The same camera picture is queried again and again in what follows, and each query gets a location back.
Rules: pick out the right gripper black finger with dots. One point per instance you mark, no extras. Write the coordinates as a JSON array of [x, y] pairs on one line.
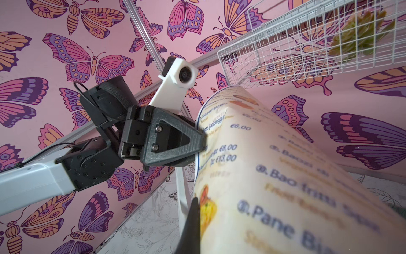
[[190, 239]]

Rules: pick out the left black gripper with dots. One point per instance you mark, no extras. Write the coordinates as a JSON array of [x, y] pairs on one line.
[[160, 138]]

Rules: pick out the laminated dim sum menu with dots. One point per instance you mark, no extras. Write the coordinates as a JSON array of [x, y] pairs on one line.
[[263, 189]]

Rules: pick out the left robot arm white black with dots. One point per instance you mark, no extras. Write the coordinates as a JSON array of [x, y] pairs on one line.
[[79, 166]]

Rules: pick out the green succulent plant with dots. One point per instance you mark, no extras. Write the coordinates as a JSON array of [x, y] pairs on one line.
[[360, 36]]

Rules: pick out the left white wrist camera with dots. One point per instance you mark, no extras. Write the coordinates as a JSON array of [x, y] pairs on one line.
[[178, 77]]

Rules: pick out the aluminium cage frame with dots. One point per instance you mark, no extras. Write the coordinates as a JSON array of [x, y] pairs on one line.
[[46, 46]]

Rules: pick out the white wire rack basket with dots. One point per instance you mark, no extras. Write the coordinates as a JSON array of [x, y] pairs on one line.
[[294, 47]]

